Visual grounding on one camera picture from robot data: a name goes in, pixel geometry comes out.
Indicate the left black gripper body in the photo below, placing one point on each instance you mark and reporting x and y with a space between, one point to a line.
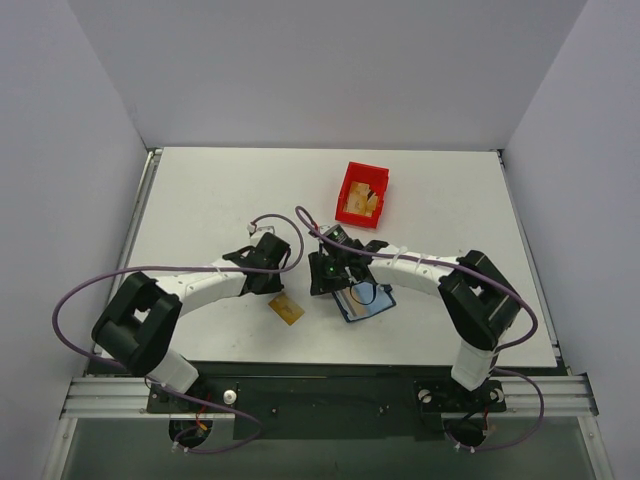
275 248

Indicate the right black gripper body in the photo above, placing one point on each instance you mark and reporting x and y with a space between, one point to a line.
323 279

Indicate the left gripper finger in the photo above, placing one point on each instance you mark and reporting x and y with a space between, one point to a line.
263 282
244 256

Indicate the gold card face up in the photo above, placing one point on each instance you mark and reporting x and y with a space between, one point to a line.
286 308

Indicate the blue leather card holder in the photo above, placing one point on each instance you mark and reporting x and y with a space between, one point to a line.
379 297

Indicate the gold card magnetic stripe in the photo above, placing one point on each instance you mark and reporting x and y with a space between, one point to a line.
356 308

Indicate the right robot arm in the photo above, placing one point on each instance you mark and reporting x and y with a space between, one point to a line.
479 300

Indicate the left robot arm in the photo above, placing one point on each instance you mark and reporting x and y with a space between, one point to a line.
138 324

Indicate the gold cards in bin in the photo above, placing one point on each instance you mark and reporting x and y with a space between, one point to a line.
362 200

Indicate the red plastic bin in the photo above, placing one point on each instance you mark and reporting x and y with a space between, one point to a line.
377 178

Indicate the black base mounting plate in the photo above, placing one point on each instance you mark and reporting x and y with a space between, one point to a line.
335 402

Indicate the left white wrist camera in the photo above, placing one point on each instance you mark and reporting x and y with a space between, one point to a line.
257 232

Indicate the aluminium frame rail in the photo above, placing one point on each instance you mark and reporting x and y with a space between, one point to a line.
105 398

